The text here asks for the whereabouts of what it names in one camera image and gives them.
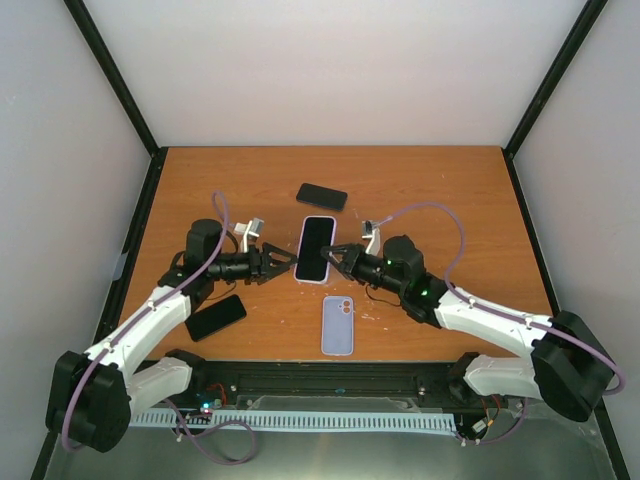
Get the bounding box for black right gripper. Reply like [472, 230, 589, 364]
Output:
[321, 242, 406, 296]

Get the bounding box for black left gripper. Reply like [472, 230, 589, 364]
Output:
[209, 242, 298, 285]

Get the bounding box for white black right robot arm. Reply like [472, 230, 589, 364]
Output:
[321, 235, 615, 422]

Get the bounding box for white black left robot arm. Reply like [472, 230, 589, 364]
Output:
[45, 218, 297, 452]

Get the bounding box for blue-edged black phone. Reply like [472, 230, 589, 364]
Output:
[296, 183, 348, 212]

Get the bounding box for lavender plain phone case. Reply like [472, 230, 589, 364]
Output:
[321, 296, 355, 356]

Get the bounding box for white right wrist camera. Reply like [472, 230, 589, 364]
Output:
[361, 220, 381, 256]

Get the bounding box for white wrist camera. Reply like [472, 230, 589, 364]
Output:
[361, 220, 381, 256]
[233, 217, 264, 253]

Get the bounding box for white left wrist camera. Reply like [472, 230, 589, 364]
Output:
[233, 217, 264, 253]

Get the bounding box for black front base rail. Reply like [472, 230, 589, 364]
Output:
[69, 360, 599, 416]

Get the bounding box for black left side rail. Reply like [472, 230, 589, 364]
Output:
[93, 147, 169, 343]

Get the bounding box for light blue slotted cable duct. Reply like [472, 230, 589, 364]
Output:
[127, 409, 458, 432]

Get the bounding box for black right side rail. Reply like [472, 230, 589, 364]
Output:
[501, 147, 581, 372]

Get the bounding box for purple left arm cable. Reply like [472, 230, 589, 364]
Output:
[61, 190, 259, 464]

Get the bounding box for black right rear frame post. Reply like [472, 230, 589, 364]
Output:
[502, 0, 608, 162]

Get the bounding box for black frame post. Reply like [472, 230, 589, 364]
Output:
[502, 0, 608, 162]
[63, 0, 160, 159]

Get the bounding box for black left rear frame post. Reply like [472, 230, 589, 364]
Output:
[63, 0, 160, 159]

